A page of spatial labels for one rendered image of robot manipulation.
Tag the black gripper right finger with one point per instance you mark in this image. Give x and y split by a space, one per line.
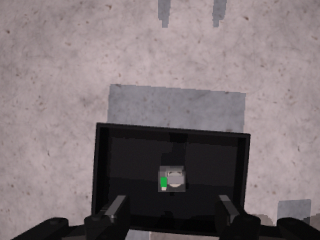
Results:
227 217

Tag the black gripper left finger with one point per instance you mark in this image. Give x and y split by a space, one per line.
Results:
58 228

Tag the black rectangular tray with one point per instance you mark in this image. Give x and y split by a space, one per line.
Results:
127 159

